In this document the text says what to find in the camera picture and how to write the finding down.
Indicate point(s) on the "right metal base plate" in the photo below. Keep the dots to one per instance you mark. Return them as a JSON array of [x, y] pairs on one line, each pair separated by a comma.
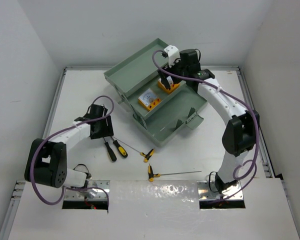
[[208, 192]]

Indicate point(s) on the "yellow T-handle hex key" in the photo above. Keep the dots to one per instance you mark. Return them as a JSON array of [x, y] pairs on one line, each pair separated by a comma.
[[152, 175], [146, 156]]

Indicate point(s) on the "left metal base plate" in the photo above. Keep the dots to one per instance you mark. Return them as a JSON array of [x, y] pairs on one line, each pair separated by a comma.
[[96, 193]]

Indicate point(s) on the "metal base plate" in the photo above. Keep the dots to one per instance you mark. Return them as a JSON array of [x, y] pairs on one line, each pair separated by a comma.
[[96, 193], [208, 192]]

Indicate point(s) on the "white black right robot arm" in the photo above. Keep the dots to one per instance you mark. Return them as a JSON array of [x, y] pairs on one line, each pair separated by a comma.
[[241, 135]]

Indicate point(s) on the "green toolbox with clear lid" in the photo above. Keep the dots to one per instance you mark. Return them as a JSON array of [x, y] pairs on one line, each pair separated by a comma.
[[179, 109]]

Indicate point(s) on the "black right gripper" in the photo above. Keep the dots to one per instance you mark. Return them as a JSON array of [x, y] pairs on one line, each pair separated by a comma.
[[164, 74]]

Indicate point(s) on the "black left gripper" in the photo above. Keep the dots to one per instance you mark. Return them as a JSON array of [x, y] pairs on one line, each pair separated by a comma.
[[107, 131]]

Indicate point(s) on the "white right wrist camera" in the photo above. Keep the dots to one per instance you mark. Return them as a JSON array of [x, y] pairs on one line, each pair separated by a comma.
[[173, 55]]

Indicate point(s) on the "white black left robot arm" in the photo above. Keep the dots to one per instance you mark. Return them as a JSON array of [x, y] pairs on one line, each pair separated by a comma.
[[50, 164]]

